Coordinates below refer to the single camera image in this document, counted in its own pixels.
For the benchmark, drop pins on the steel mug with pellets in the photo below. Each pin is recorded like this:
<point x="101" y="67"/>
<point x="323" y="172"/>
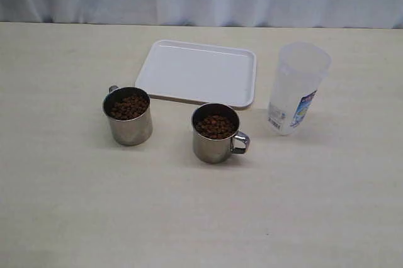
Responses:
<point x="128" y="113"/>

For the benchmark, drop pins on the clear plastic container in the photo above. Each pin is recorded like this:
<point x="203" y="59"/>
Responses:
<point x="301" y="68"/>

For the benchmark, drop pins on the white plastic tray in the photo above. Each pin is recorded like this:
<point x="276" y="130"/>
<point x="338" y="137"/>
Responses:
<point x="199" y="73"/>

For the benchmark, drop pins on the steel mug with handle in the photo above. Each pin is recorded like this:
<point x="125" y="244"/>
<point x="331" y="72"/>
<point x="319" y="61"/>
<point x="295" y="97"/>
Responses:
<point x="216" y="134"/>

